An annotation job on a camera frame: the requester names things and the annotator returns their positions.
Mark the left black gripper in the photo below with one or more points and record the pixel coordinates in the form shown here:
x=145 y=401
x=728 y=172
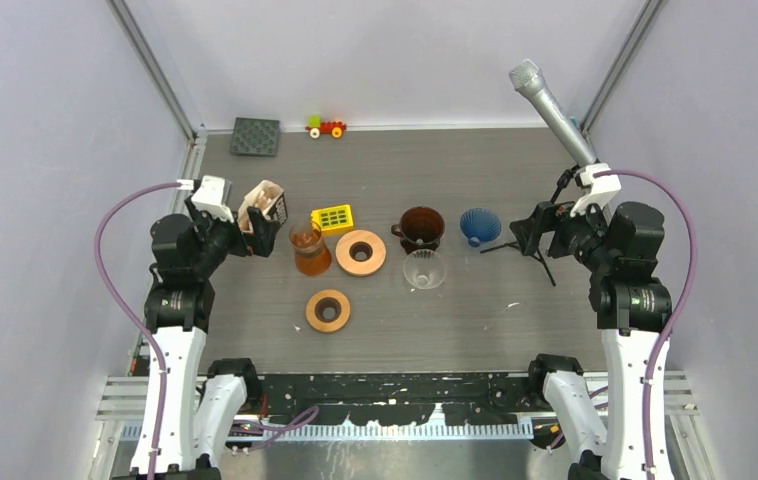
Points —
x=263 y=232

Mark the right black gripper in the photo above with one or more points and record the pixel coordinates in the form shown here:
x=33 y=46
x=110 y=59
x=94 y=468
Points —
x=564 y=221

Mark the coffee filter box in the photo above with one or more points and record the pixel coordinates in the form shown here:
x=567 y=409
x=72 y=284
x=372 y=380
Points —
x=269 y=198

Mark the amber glass carafe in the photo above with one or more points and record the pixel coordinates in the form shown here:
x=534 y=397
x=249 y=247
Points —
x=312 y=256

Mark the wooden ring holder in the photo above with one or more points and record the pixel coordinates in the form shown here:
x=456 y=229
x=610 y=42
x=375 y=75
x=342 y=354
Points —
x=328 y=311

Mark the clear glass dripper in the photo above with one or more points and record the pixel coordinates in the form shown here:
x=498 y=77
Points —
x=425 y=269

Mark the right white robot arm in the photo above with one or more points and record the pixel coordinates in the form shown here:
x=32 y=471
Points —
x=632 y=308

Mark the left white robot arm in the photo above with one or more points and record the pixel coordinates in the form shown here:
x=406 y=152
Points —
x=186 y=421

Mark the blue dripper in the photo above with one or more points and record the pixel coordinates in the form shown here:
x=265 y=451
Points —
x=480 y=225

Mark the brown glass dripper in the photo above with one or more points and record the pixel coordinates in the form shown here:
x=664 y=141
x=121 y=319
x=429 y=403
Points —
x=419 y=228

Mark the yellow green window block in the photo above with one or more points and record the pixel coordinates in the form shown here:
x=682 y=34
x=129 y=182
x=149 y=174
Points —
x=334 y=220

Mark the dark grey baseplate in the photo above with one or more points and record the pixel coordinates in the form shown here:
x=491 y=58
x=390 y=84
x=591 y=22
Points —
x=255 y=137

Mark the small toy train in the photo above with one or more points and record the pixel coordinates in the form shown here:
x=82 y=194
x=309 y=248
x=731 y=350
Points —
x=317 y=127

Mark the silver microphone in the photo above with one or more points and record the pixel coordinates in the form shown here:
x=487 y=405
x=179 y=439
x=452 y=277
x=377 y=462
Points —
x=528 y=80

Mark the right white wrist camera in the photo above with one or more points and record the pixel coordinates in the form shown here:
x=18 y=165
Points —
x=599 y=185

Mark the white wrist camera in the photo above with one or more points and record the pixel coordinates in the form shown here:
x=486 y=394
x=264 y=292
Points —
x=212 y=197
x=599 y=185

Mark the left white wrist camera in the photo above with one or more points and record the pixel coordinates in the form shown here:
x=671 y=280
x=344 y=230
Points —
x=212 y=197

